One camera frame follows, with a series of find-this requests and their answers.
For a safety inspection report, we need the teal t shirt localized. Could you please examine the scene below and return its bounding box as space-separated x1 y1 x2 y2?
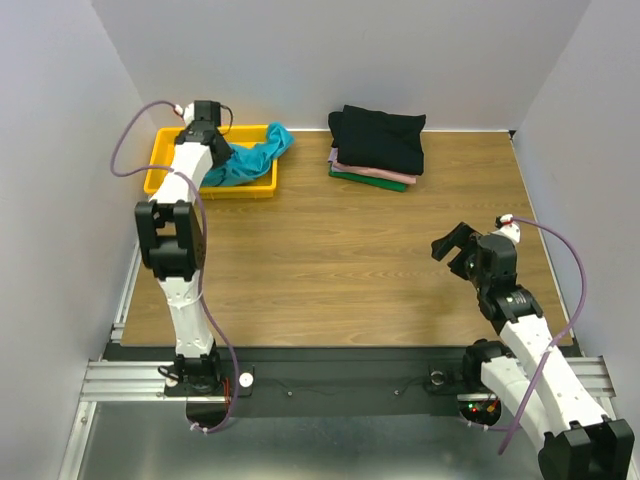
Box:
201 122 294 188

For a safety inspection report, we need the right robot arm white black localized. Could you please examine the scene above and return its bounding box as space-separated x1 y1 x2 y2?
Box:
431 214 635 479

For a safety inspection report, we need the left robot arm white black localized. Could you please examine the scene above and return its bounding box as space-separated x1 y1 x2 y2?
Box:
134 100 232 394

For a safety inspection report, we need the yellow plastic tray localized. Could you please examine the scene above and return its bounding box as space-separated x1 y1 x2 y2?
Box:
143 125 278 200

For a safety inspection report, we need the folded green t shirt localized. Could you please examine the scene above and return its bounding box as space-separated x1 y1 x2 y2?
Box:
328 170 408 192

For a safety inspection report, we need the folded lavender t shirt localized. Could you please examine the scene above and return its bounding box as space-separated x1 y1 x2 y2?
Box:
328 148 338 164

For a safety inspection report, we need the folded black t shirt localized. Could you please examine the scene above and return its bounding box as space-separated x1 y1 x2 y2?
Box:
327 105 427 176

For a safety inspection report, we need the folded pink t shirt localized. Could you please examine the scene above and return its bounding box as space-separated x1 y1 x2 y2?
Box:
331 162 417 185

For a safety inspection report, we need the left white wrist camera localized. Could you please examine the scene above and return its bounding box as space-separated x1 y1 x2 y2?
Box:
173 102 195 126

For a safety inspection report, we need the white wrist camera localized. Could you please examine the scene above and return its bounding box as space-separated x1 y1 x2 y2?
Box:
173 102 195 126
493 214 521 245

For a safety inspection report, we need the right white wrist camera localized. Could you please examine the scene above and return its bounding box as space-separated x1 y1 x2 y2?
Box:
493 214 521 245

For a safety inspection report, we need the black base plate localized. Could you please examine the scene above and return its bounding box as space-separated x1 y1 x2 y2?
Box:
104 346 489 425

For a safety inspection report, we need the aluminium frame rail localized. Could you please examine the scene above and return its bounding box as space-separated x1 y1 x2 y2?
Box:
57 245 166 479

